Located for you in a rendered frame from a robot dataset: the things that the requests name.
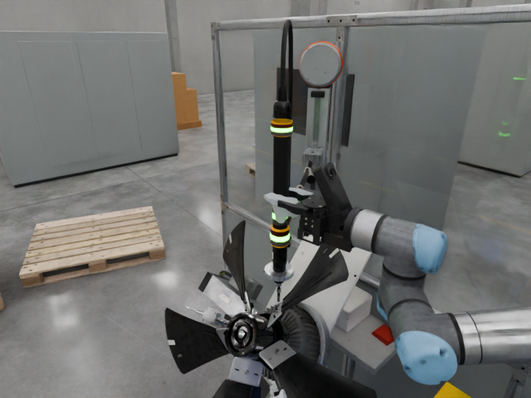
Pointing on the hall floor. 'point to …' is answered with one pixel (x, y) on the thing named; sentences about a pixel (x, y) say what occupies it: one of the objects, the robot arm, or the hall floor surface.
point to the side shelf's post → (348, 367)
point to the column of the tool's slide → (319, 123)
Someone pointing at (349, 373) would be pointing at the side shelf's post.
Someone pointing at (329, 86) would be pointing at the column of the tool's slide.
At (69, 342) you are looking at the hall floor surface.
